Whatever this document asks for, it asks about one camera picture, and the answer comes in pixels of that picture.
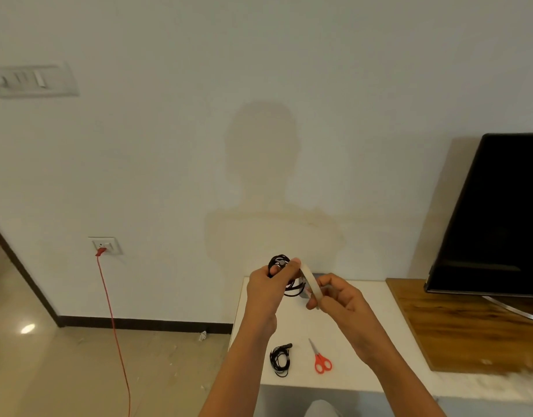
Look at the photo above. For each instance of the wooden board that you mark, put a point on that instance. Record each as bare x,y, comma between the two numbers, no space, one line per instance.
470,330

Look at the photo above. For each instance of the white wall socket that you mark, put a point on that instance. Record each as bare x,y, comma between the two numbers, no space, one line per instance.
112,245

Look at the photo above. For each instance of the silver television stand leg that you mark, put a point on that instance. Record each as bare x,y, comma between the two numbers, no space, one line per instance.
514,309

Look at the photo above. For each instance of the person's left hand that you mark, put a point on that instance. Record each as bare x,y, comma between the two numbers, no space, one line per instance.
262,299

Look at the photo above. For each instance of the black television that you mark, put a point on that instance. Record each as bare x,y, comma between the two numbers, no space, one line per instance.
497,217

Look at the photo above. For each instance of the white wall switch panel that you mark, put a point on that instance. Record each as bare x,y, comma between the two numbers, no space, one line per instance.
36,81

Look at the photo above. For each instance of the person's left forearm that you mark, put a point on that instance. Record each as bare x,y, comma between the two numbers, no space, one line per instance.
238,377

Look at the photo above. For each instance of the clear tape roll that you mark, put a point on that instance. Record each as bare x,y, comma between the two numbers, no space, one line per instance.
310,277

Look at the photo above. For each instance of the red scissors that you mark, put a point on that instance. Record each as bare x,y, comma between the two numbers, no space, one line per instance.
320,360

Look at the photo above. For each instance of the white scrap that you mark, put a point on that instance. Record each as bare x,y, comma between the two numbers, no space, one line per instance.
202,336

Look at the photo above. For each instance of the person's right hand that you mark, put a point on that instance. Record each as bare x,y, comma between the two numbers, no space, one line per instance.
357,321

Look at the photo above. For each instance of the person's grey trouser leg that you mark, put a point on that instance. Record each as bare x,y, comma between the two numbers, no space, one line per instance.
323,409

